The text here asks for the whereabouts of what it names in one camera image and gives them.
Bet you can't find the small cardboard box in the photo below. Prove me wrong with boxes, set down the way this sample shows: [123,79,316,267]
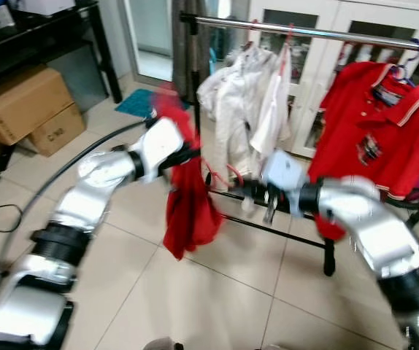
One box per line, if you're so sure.
[28,104,86,158]

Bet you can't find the black shelf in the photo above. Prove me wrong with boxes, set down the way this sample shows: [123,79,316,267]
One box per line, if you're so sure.
[0,0,123,103]

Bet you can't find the purple clothes hanger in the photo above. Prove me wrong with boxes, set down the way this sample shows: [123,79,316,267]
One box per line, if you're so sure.
[392,38,419,87]

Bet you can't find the grey panel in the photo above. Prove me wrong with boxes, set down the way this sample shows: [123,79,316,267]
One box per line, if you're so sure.
[47,45,109,112]

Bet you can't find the black floor cable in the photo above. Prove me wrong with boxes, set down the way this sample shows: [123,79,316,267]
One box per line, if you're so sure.
[0,142,24,234]

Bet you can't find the large cardboard box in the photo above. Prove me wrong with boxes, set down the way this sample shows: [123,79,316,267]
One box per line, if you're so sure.
[0,66,75,145]

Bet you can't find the red garment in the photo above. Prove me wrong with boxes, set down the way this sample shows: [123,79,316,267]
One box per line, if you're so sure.
[151,84,225,261]

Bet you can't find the glass door white frame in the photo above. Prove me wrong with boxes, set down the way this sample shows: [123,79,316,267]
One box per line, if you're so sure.
[122,0,188,85]

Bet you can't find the white printed t-shirt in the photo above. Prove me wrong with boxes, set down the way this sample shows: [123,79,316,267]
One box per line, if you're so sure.
[250,44,293,158]

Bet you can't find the dark curtain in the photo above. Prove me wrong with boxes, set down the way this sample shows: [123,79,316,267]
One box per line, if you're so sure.
[172,0,212,103]

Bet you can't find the teal floor mat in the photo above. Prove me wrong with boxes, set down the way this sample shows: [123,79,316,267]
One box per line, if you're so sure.
[116,87,166,119]

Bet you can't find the grey robot left foot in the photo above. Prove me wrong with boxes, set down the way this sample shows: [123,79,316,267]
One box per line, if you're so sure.
[144,337,185,350]

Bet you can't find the white container blue label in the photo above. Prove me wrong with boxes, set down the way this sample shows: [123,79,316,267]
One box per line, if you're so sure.
[0,0,17,30]

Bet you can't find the red clothes hanger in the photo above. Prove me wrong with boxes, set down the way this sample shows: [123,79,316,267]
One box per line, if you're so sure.
[245,20,258,50]
[201,162,248,196]
[282,24,296,55]

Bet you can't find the red polo shirt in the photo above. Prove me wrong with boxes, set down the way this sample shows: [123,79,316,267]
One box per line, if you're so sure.
[308,62,419,241]

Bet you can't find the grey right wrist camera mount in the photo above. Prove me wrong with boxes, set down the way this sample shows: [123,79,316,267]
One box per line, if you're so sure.
[261,149,309,212]

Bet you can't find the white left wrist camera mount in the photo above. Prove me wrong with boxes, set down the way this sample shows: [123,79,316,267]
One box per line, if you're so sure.
[133,117,188,183]

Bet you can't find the metal clothes rack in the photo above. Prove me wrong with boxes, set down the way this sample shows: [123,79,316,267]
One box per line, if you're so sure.
[179,11,419,278]

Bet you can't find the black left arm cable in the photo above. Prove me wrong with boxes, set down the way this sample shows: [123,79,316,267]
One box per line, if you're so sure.
[0,119,152,292]

